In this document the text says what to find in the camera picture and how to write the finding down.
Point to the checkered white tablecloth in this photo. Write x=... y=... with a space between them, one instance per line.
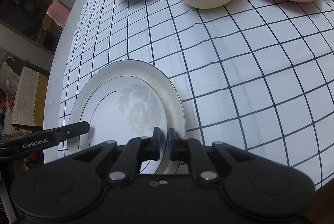
x=257 y=74

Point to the pink towel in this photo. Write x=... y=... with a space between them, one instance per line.
x=59 y=13

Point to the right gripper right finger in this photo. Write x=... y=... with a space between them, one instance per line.
x=190 y=151

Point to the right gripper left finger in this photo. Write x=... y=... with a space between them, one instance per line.
x=131 y=156

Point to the wooden chair left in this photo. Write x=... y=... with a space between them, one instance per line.
x=49 y=27

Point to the large white floral plate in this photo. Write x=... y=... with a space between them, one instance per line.
x=125 y=100

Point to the cream cushion chair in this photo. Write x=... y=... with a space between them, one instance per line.
x=25 y=102

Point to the dark bookshelf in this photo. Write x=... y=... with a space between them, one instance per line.
x=24 y=17

